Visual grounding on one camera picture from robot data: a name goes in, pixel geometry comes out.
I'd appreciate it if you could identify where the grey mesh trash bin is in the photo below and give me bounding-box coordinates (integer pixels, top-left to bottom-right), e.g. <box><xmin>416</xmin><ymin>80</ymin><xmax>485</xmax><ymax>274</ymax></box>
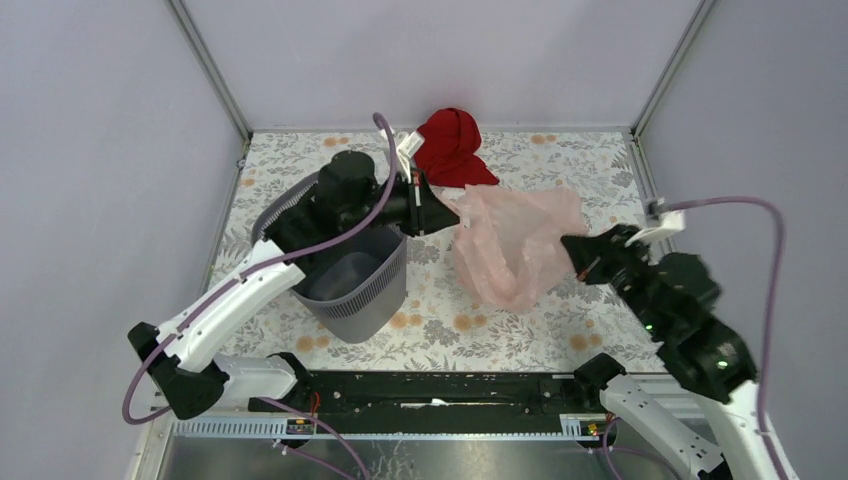
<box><xmin>251</xmin><ymin>172</ymin><xmax>407</xmax><ymax>344</ymax></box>

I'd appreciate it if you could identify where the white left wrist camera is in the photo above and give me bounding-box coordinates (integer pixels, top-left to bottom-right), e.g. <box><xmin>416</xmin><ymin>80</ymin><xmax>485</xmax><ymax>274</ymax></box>
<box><xmin>383</xmin><ymin>129</ymin><xmax>425</xmax><ymax>183</ymax></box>

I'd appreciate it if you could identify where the floral patterned table mat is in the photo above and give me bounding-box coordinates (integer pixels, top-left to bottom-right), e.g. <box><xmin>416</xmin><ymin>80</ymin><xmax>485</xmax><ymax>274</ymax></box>
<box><xmin>212</xmin><ymin>132</ymin><xmax>662</xmax><ymax>373</ymax></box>

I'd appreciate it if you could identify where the aluminium frame rail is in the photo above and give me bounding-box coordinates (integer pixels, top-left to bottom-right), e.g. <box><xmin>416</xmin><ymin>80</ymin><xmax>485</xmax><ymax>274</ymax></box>
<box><xmin>171</xmin><ymin>400</ymin><xmax>609</xmax><ymax>440</ymax></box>

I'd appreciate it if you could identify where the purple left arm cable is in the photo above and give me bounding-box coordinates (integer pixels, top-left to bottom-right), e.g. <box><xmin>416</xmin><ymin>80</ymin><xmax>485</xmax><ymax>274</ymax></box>
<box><xmin>121</xmin><ymin>112</ymin><xmax>400</xmax><ymax>426</ymax></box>

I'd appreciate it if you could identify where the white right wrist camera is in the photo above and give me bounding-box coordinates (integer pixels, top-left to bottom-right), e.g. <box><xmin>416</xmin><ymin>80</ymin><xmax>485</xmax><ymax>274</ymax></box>
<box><xmin>625</xmin><ymin>197</ymin><xmax>686</xmax><ymax>247</ymax></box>

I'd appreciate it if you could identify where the pink plastic trash bag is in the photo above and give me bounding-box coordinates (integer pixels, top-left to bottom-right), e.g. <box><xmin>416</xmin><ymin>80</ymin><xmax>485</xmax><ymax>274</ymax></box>
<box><xmin>445</xmin><ymin>185</ymin><xmax>588</xmax><ymax>312</ymax></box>

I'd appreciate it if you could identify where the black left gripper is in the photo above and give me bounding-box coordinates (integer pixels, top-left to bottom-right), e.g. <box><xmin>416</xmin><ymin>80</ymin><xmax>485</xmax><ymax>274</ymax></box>
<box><xmin>340</xmin><ymin>166</ymin><xmax>461</xmax><ymax>237</ymax></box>

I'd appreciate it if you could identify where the red cloth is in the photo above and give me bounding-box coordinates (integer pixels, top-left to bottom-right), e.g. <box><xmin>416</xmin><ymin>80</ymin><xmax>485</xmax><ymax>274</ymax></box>
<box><xmin>414</xmin><ymin>108</ymin><xmax>500</xmax><ymax>189</ymax></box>

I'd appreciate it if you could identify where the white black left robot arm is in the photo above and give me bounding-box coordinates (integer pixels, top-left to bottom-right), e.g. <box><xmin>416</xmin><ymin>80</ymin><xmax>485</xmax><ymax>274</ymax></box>
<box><xmin>128</xmin><ymin>150</ymin><xmax>459</xmax><ymax>420</ymax></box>

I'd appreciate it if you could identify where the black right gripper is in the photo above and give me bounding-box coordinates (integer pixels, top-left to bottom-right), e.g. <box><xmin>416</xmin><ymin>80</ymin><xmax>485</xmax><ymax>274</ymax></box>
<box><xmin>560</xmin><ymin>221</ymin><xmax>671</xmax><ymax>337</ymax></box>

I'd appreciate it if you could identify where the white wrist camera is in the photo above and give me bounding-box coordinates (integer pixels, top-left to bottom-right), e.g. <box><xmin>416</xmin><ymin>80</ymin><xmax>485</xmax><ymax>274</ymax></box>
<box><xmin>383</xmin><ymin>129</ymin><xmax>425</xmax><ymax>183</ymax></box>
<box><xmin>625</xmin><ymin>197</ymin><xmax>686</xmax><ymax>247</ymax></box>

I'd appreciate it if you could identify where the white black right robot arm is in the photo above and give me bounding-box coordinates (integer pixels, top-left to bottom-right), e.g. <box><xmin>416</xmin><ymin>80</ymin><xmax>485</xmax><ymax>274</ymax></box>
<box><xmin>561</xmin><ymin>225</ymin><xmax>794</xmax><ymax>479</ymax></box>

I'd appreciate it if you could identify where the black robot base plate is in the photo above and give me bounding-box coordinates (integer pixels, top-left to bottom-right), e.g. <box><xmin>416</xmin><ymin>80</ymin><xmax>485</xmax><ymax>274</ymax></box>
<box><xmin>281</xmin><ymin>370</ymin><xmax>605</xmax><ymax>414</ymax></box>

